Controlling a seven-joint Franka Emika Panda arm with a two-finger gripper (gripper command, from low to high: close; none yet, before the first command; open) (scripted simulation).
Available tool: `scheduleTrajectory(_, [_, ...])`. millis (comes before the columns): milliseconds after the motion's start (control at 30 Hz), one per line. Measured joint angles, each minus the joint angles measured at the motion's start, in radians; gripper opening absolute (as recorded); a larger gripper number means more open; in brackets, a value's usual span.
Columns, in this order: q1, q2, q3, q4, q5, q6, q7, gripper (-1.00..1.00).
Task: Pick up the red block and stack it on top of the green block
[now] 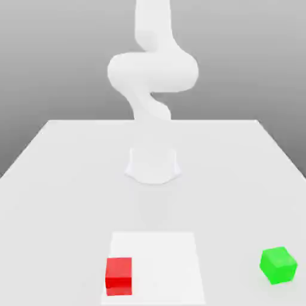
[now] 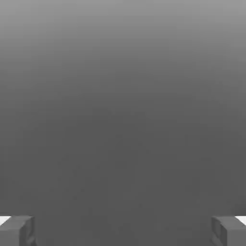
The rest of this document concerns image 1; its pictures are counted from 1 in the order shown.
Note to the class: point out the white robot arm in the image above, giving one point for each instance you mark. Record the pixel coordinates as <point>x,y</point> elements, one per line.
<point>153,71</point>

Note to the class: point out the small red cube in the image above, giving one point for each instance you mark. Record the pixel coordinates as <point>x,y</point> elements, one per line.
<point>118,277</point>

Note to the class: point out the small green cube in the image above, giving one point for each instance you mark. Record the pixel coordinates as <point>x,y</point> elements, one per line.
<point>278,265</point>

